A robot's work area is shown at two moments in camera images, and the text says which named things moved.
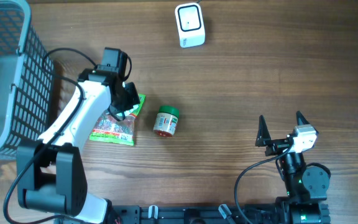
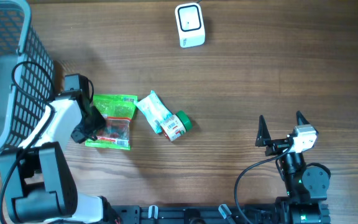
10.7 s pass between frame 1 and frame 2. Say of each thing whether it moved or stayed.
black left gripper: moved
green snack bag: moved
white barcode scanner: stayed
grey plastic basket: stayed
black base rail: stayed
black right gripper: stayed
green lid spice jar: moved
